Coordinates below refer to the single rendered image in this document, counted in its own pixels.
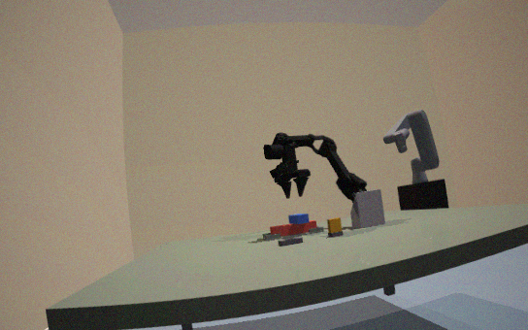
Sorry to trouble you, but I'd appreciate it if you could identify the brown rectangular block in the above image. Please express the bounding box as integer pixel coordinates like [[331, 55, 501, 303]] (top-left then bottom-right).
[[327, 218, 342, 233]]

